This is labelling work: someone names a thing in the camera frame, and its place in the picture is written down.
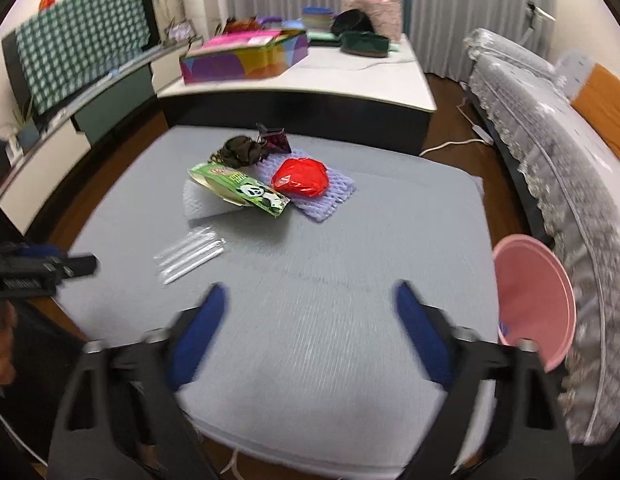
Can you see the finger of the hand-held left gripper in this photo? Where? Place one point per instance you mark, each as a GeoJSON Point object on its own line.
{"type": "Point", "coordinates": [37, 250]}
{"type": "Point", "coordinates": [75, 266]}

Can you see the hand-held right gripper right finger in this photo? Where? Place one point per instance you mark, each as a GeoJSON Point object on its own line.
{"type": "Point", "coordinates": [421, 332]}

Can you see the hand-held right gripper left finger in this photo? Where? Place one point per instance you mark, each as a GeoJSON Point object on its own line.
{"type": "Point", "coordinates": [200, 330]}

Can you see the clear plastic wrapper bundle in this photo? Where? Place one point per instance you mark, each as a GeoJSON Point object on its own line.
{"type": "Point", "coordinates": [190, 255]}

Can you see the pink plastic bin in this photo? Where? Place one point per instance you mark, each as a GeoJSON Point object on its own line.
{"type": "Point", "coordinates": [530, 290]}

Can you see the green panda snack packet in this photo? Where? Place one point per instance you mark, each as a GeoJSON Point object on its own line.
{"type": "Point", "coordinates": [235, 187]}

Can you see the purple foam net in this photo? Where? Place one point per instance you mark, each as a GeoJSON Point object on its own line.
{"type": "Point", "coordinates": [335, 192]}

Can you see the red plastic bag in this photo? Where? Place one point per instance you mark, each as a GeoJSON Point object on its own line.
{"type": "Point", "coordinates": [300, 177]}

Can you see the brown floral cloth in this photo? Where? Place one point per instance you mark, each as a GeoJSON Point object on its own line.
{"type": "Point", "coordinates": [237, 151]}

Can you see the person's left hand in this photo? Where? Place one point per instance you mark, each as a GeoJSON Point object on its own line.
{"type": "Point", "coordinates": [1, 355]}

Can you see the small potted plant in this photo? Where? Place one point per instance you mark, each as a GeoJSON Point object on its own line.
{"type": "Point", "coordinates": [25, 125]}

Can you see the white television cabinet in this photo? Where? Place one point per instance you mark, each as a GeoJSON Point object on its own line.
{"type": "Point", "coordinates": [115, 95]}

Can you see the black television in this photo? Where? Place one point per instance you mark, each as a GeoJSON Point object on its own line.
{"type": "Point", "coordinates": [10, 60]}

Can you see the pink striped sock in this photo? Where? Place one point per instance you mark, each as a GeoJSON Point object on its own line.
{"type": "Point", "coordinates": [276, 140]}

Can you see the grey quilted sofa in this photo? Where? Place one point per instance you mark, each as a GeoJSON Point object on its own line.
{"type": "Point", "coordinates": [555, 170]}

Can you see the white power strip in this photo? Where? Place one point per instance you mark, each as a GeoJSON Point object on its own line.
{"type": "Point", "coordinates": [477, 127]}

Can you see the green checked cloth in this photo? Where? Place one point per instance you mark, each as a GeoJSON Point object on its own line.
{"type": "Point", "coordinates": [85, 40]}

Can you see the colourful cardboard box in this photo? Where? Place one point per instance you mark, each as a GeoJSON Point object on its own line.
{"type": "Point", "coordinates": [230, 66]}

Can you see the white coffee table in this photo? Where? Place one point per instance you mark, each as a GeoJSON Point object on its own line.
{"type": "Point", "coordinates": [340, 80]}

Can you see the tall green plant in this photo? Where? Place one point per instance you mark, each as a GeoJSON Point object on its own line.
{"type": "Point", "coordinates": [166, 5]}

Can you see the pink flat box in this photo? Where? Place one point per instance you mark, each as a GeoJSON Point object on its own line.
{"type": "Point", "coordinates": [240, 40]}

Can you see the red brown foil packet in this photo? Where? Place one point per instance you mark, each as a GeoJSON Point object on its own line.
{"type": "Point", "coordinates": [240, 26]}

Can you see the orange cushion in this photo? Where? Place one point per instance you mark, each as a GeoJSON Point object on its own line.
{"type": "Point", "coordinates": [602, 105]}

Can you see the mint green tray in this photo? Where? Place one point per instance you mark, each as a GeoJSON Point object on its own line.
{"type": "Point", "coordinates": [322, 38]}

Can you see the purple plastic container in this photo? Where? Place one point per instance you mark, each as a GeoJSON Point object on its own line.
{"type": "Point", "coordinates": [270, 21]}

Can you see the black hat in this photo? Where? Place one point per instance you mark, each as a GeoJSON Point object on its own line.
{"type": "Point", "coordinates": [351, 22]}

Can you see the pink woven basket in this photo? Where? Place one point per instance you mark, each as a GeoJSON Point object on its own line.
{"type": "Point", "coordinates": [385, 12]}

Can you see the grey white curtain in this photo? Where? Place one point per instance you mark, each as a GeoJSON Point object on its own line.
{"type": "Point", "coordinates": [465, 5]}

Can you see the blue plastic bowls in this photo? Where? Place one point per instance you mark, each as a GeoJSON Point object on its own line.
{"type": "Point", "coordinates": [317, 16]}

